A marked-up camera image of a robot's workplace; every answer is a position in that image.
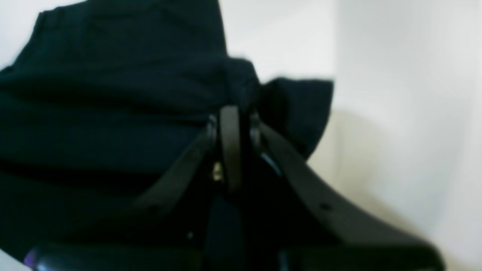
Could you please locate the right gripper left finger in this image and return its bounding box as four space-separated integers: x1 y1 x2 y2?
24 106 241 271

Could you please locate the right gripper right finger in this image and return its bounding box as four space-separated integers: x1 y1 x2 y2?
242 113 445 271

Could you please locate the black T-shirt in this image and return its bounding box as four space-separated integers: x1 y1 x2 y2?
0 0 334 261

